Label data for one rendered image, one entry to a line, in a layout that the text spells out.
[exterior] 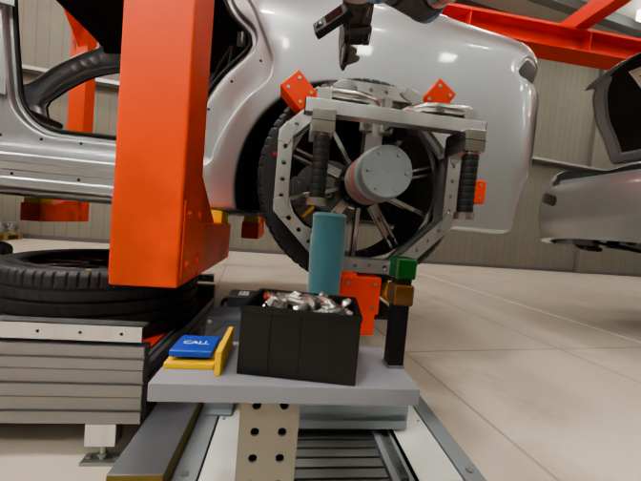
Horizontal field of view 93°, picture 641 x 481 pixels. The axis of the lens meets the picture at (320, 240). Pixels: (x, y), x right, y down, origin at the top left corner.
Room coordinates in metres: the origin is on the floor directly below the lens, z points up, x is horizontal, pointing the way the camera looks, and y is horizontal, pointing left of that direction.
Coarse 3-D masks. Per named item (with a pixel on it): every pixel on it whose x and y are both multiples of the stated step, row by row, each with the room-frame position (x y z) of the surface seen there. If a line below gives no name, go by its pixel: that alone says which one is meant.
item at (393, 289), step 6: (390, 282) 0.58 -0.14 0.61; (390, 288) 0.57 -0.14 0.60; (396, 288) 0.55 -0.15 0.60; (402, 288) 0.55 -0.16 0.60; (408, 288) 0.55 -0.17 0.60; (414, 288) 0.56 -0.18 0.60; (390, 294) 0.57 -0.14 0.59; (396, 294) 0.55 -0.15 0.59; (402, 294) 0.55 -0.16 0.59; (408, 294) 0.55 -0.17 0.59; (390, 300) 0.56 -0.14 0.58; (396, 300) 0.55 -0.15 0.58; (402, 300) 0.55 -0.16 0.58; (408, 300) 0.55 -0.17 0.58
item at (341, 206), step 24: (336, 120) 1.05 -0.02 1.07; (336, 144) 0.97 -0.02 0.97; (360, 144) 0.99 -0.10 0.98; (408, 144) 1.06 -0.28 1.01; (336, 168) 0.97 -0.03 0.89; (432, 168) 0.99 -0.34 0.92; (336, 192) 0.97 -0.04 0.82; (408, 192) 1.19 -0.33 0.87; (432, 192) 0.99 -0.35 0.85; (360, 216) 0.98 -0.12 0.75; (408, 216) 1.13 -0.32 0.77; (384, 240) 1.00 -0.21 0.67
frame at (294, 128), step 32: (384, 96) 0.88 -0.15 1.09; (416, 96) 0.89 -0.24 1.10; (288, 128) 0.84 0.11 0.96; (288, 160) 0.85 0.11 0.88; (448, 160) 0.90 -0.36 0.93; (288, 192) 0.85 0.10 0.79; (448, 192) 0.91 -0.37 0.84; (288, 224) 0.85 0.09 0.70; (448, 224) 0.90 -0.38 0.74; (416, 256) 0.90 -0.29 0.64
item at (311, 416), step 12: (300, 408) 0.88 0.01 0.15; (312, 408) 0.88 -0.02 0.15; (324, 408) 0.89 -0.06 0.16; (336, 408) 0.89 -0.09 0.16; (348, 408) 0.90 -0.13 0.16; (360, 408) 0.90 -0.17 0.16; (372, 408) 0.91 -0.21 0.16; (384, 408) 0.91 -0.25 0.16; (396, 408) 0.92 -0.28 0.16; (300, 420) 0.88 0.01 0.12; (312, 420) 0.88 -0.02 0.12; (324, 420) 0.89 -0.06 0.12; (336, 420) 0.89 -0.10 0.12; (348, 420) 0.90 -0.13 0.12; (360, 420) 0.90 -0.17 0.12; (372, 420) 0.91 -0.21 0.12; (384, 420) 0.91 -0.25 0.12; (396, 420) 0.92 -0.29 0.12
